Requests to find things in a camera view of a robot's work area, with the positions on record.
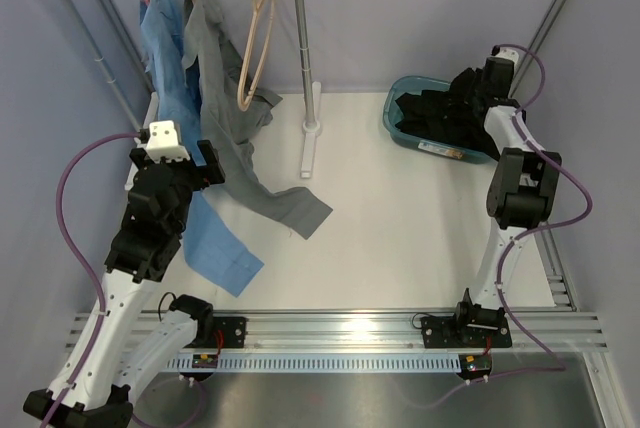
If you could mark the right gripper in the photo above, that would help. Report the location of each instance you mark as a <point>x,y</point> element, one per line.
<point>470,89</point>

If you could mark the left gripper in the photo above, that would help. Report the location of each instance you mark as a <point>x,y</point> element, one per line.
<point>213,172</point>

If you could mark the black shirt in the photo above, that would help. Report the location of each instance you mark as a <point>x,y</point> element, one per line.
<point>445,117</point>

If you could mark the beige plastic hanger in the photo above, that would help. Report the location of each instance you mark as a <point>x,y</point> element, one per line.
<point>262,10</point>

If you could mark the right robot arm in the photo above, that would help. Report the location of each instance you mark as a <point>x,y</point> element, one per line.
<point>520,197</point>

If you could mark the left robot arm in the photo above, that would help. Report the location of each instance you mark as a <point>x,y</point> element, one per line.
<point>100,384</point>

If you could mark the grey shirt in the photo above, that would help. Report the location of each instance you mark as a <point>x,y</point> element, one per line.
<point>211,60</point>

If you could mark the blue shirt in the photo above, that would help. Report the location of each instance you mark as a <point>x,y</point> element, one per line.
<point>209,247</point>

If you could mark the teal plastic basin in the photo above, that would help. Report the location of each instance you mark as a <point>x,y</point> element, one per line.
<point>392,115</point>

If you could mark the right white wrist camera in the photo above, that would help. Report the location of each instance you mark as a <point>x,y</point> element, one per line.
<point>506,53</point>

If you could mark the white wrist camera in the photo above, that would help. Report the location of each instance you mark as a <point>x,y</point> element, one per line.
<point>164,143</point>
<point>506,53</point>

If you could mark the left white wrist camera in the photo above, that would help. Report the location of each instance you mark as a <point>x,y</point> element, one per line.
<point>164,143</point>

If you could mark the light blue cable duct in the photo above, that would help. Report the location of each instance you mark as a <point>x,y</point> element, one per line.
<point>315,363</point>

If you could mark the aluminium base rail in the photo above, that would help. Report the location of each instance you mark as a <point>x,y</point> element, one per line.
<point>377,332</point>

